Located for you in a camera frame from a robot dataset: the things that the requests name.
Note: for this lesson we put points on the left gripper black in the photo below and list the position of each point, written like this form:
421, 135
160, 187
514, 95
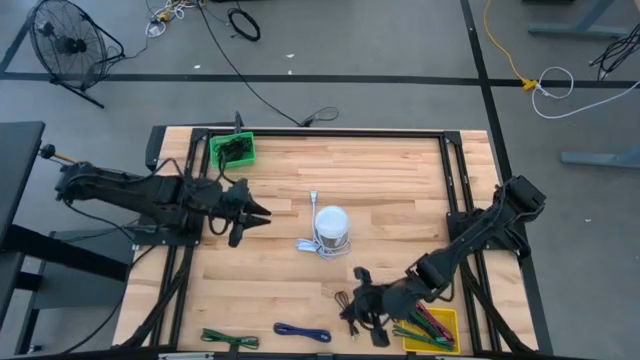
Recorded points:
234, 205

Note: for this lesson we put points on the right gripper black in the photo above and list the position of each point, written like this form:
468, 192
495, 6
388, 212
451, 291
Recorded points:
380, 305

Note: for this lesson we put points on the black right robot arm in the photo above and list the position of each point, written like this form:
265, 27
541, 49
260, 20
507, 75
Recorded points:
475, 235

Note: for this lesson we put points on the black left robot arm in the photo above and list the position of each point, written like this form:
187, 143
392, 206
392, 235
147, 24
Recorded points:
150, 192

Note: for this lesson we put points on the green plastic basket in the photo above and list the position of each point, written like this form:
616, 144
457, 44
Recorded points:
247, 161

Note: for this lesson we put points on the white lidded jar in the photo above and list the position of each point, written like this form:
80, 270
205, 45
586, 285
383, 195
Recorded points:
331, 220

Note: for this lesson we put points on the yellow plastic basket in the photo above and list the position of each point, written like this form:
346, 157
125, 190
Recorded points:
450, 316

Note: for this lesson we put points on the silver edge strip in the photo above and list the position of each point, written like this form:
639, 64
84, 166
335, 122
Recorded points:
185, 356

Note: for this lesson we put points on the black knob yellow rod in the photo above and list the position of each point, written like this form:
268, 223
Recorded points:
47, 151

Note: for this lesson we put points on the black side desk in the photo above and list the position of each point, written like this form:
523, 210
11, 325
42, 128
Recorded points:
20, 165

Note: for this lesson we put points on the black floor fan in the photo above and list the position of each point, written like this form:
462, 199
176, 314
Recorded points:
67, 45

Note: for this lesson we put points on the grey-blue desk foot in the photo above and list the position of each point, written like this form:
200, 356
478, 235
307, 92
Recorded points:
575, 28
600, 159

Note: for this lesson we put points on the black aluminium rig frame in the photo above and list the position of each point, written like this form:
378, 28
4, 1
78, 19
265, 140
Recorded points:
325, 133

